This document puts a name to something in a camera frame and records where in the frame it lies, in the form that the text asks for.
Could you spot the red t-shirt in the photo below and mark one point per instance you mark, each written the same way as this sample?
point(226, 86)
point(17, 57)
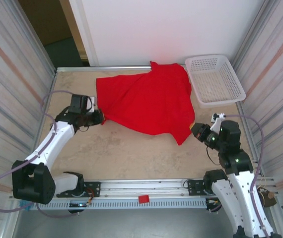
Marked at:
point(144, 99)

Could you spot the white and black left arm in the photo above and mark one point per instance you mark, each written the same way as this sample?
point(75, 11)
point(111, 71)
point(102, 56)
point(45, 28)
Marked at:
point(47, 143)

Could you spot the white perforated plastic basket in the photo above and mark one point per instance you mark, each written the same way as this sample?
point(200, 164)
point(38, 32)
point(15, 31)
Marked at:
point(216, 81)

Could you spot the small black controller board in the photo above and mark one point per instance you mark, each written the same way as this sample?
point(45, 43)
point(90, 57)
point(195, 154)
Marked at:
point(78, 205)
point(214, 202)

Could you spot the small red block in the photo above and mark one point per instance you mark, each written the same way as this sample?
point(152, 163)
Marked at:
point(144, 199)

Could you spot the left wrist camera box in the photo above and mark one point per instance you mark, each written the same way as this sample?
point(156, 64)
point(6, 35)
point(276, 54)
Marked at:
point(93, 103)

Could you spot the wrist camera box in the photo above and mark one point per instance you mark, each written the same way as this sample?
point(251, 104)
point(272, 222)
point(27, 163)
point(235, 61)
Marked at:
point(93, 103)
point(217, 121)

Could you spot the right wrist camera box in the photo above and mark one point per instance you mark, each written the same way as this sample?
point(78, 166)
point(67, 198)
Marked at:
point(217, 121)

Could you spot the aluminium table end rail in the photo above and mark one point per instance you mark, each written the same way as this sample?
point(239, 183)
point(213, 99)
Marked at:
point(106, 68)

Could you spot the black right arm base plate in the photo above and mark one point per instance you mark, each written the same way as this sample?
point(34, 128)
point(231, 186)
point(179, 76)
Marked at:
point(193, 187)

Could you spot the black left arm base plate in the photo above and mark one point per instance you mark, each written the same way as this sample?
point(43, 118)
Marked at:
point(94, 188)

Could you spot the tan wooden door frame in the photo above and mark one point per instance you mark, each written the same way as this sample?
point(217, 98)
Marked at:
point(74, 27)

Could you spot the aluminium corner post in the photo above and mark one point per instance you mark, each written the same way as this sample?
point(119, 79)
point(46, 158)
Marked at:
point(254, 24)

